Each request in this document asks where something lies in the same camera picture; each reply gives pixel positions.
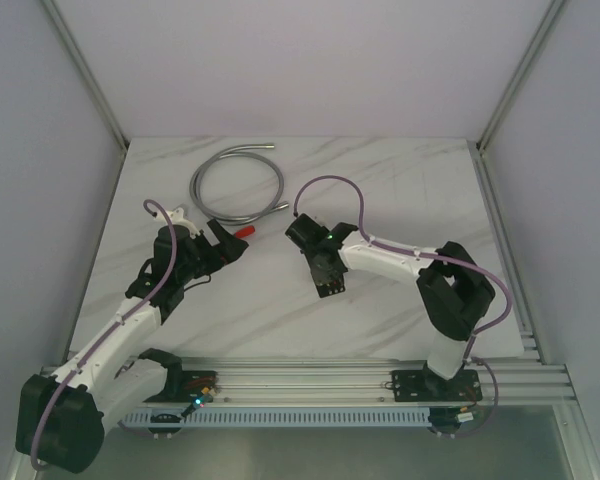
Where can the black fuse box base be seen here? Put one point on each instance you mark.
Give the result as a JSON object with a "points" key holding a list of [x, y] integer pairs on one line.
{"points": [[327, 286]]}

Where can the white slotted cable duct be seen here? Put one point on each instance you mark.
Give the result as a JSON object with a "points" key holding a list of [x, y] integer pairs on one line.
{"points": [[278, 417]]}

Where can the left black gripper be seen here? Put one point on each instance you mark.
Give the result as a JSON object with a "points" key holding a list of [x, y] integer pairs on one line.
{"points": [[212, 251]]}

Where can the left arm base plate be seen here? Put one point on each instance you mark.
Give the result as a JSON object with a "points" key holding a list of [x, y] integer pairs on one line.
{"points": [[185, 386]]}

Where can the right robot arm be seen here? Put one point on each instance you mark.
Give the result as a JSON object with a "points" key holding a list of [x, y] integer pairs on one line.
{"points": [[454, 294]]}

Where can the aluminium rail frame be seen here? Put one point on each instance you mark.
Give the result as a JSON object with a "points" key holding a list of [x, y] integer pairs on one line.
{"points": [[358, 382]]}

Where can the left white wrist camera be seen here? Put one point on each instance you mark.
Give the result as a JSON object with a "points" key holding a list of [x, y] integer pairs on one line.
{"points": [[170, 220]]}

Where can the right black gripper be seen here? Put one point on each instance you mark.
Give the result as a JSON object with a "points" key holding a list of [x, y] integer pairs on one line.
{"points": [[309, 256]]}

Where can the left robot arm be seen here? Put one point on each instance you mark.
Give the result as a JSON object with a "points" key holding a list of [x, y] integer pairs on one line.
{"points": [[64, 417]]}

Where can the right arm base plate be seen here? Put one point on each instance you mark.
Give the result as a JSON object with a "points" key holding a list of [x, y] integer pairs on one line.
{"points": [[423, 386]]}

